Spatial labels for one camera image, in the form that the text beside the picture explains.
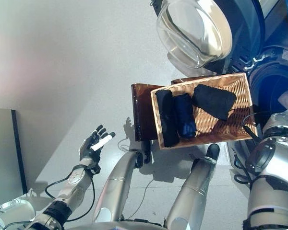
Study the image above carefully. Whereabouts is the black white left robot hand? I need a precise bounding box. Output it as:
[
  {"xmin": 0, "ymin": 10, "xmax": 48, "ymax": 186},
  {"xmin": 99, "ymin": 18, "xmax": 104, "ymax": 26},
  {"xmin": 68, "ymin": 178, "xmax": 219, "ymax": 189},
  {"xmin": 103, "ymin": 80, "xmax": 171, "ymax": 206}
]
[{"xmin": 79, "ymin": 124, "xmax": 116, "ymax": 172}]

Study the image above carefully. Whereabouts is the navy blue cloth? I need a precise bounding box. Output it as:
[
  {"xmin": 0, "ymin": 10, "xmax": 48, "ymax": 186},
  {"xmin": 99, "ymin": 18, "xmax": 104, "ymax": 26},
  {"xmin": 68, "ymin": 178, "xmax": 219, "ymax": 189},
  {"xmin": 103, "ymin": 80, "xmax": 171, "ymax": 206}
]
[{"xmin": 174, "ymin": 94, "xmax": 197, "ymax": 139}]

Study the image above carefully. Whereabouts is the short black cloth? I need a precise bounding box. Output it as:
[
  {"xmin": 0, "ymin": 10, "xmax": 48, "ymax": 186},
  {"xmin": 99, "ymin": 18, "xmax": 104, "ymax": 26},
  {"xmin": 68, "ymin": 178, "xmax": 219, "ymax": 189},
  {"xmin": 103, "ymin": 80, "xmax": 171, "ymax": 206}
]
[{"xmin": 192, "ymin": 84, "xmax": 237, "ymax": 121}]

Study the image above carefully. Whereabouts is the grey front-load washing machine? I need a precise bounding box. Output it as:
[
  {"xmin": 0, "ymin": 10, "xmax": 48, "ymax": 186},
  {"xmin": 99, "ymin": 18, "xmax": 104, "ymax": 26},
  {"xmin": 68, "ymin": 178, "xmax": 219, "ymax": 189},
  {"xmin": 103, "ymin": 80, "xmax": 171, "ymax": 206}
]
[{"xmin": 228, "ymin": 0, "xmax": 288, "ymax": 150}]

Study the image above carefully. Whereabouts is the glossy brown wooden stool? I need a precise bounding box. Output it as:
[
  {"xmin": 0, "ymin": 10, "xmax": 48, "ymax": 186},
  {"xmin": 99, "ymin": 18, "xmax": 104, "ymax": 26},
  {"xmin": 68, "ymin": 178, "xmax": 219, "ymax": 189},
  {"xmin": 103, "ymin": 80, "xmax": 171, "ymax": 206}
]
[{"xmin": 131, "ymin": 76, "xmax": 216, "ymax": 142}]

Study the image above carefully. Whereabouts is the grey robot torso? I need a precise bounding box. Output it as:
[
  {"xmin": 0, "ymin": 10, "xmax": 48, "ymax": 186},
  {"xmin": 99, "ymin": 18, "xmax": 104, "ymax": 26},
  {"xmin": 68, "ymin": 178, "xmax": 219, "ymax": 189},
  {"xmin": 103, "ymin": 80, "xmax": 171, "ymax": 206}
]
[{"xmin": 62, "ymin": 220, "xmax": 168, "ymax": 230}]

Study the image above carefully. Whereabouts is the long black rolled cloth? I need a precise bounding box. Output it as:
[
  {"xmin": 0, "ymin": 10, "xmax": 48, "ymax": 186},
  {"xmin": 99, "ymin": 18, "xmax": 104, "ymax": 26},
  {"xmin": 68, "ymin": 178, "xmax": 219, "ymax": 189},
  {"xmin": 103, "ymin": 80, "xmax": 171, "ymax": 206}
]
[{"xmin": 155, "ymin": 90, "xmax": 180, "ymax": 148}]

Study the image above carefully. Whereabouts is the grey cabinet with black edge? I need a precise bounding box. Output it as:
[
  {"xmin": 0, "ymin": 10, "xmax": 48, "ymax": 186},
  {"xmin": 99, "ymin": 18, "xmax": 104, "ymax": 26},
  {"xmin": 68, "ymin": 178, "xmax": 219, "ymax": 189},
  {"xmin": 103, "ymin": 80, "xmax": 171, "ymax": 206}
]
[{"xmin": 0, "ymin": 107, "xmax": 29, "ymax": 209}]

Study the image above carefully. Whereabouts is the white rounded plastic object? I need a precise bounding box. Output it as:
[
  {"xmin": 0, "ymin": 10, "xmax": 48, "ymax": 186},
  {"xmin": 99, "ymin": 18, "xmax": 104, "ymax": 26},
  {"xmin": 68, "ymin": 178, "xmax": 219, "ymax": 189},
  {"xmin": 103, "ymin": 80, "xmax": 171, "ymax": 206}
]
[{"xmin": 0, "ymin": 195, "xmax": 36, "ymax": 230}]

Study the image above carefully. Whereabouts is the silver right robot leg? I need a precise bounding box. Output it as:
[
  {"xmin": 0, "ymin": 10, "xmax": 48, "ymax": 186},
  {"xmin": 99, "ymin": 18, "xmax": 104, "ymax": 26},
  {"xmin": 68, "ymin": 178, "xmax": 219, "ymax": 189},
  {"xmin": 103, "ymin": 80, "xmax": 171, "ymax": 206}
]
[{"xmin": 164, "ymin": 143, "xmax": 220, "ymax": 230}]

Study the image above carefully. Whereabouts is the rectangular wicker laundry basket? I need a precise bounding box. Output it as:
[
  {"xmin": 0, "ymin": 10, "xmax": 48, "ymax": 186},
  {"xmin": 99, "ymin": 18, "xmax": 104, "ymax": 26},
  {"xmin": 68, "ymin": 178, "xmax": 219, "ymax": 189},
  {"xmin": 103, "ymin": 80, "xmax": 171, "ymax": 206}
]
[{"xmin": 150, "ymin": 72, "xmax": 259, "ymax": 150}]

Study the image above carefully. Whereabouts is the round glass washer door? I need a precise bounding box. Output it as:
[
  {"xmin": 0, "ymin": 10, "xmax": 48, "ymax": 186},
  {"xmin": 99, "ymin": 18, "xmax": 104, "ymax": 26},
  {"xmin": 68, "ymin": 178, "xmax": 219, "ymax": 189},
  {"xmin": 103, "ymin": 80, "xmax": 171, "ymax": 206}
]
[{"xmin": 150, "ymin": 0, "xmax": 267, "ymax": 75}]

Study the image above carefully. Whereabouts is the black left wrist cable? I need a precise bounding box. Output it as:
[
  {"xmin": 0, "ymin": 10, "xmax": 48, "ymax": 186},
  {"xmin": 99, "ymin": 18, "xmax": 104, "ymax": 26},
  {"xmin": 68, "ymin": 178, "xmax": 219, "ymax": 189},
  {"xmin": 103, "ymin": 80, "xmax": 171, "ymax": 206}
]
[{"xmin": 45, "ymin": 167, "xmax": 96, "ymax": 222}]

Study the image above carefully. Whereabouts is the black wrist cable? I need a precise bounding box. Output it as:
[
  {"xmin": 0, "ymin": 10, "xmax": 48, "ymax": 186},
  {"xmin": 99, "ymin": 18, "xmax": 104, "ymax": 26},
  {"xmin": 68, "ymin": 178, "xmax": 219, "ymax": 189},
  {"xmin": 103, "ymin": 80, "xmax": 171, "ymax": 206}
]
[
  {"xmin": 230, "ymin": 112, "xmax": 265, "ymax": 185},
  {"xmin": 45, "ymin": 167, "xmax": 96, "ymax": 222}
]

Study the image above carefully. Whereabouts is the thin grey floor cable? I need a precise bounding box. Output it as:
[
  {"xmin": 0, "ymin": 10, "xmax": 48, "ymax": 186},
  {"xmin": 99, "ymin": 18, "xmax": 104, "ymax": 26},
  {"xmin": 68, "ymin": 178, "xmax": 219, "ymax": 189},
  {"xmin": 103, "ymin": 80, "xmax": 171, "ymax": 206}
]
[{"xmin": 117, "ymin": 138, "xmax": 156, "ymax": 216}]

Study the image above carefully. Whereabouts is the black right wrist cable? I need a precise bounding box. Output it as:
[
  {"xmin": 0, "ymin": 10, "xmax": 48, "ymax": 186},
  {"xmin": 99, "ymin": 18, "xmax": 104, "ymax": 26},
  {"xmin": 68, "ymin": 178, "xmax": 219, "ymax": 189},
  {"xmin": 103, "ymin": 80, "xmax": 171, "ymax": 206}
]
[{"xmin": 230, "ymin": 112, "xmax": 265, "ymax": 185}]

